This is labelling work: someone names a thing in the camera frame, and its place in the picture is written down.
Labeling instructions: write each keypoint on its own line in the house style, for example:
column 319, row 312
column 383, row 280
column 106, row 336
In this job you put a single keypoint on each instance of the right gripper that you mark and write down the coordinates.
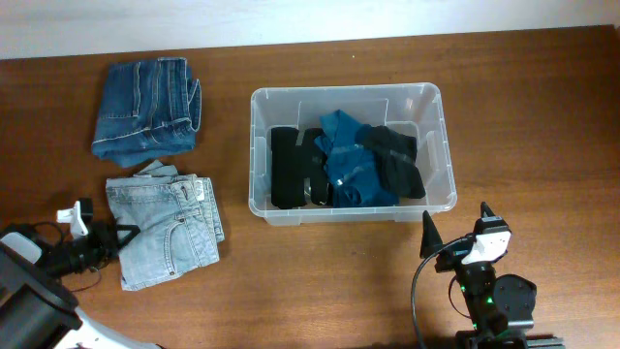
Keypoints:
column 452, row 257

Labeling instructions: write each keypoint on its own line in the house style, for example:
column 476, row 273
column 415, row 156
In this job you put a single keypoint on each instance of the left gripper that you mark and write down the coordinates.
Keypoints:
column 103, row 232

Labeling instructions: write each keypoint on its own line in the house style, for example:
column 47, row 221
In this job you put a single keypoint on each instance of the light blue jeans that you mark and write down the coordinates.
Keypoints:
column 179, row 224

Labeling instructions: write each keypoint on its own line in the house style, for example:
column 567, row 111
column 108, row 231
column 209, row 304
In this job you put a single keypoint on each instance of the dark grey garment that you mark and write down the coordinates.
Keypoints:
column 396, row 156

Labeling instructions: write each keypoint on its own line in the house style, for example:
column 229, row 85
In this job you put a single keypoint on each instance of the blue garment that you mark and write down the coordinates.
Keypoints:
column 350, row 167

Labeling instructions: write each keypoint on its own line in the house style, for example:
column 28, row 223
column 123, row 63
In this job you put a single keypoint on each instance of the dark blue jeans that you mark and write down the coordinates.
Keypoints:
column 149, row 109

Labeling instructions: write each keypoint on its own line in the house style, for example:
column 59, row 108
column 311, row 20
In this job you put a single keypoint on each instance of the black garment with tape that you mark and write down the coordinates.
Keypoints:
column 298, row 175

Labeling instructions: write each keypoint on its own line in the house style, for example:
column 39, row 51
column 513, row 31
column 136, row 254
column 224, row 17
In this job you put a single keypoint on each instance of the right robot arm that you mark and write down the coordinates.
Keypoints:
column 500, row 308

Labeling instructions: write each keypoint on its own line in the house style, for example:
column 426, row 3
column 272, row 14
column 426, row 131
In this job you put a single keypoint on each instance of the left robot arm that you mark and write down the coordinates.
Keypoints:
column 37, row 310

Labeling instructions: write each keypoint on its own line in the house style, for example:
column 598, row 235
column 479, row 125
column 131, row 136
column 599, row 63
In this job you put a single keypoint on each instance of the clear plastic storage bin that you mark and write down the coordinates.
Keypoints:
column 412, row 109

